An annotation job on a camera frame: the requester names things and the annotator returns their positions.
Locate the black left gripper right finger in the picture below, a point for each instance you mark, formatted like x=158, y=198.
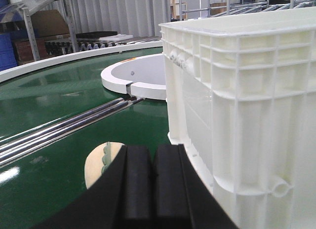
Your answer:
x=181, y=199

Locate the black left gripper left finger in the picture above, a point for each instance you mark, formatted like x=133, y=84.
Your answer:
x=119, y=199

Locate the yellow round plush toy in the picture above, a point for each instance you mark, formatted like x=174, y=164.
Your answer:
x=99, y=160

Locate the white plastic tote box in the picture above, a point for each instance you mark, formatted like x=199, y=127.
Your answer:
x=241, y=98

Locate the brown cardboard box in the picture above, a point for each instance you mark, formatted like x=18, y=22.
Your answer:
x=49, y=23

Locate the steel conveyor rollers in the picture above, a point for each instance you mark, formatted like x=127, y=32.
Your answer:
x=28, y=144

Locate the blue plastic crate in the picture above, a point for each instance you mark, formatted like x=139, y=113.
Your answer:
x=7, y=57

